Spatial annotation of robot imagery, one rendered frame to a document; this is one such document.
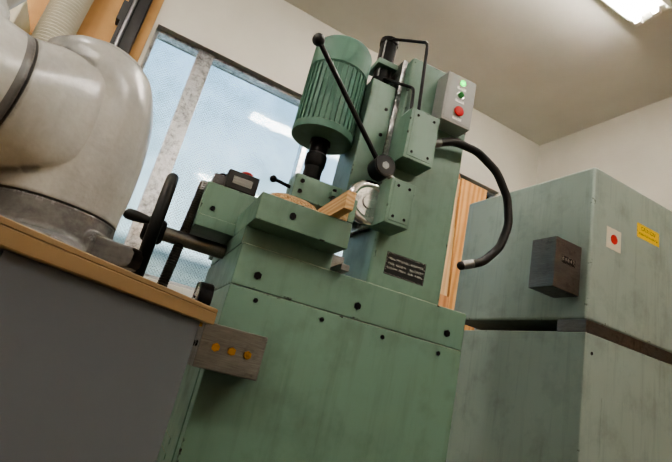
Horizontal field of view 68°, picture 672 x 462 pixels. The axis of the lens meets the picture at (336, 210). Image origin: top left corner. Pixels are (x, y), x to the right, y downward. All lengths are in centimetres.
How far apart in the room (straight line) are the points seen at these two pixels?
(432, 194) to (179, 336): 93
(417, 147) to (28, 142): 96
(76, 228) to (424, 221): 98
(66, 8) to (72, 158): 218
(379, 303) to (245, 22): 232
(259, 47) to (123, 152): 254
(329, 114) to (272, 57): 178
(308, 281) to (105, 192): 58
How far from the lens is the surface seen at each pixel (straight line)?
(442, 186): 145
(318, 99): 142
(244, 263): 106
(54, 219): 60
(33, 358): 51
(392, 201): 124
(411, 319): 120
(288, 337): 108
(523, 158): 414
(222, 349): 96
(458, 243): 331
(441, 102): 149
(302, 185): 134
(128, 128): 65
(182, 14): 309
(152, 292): 58
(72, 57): 65
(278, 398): 108
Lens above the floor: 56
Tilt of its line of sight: 19 degrees up
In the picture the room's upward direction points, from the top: 14 degrees clockwise
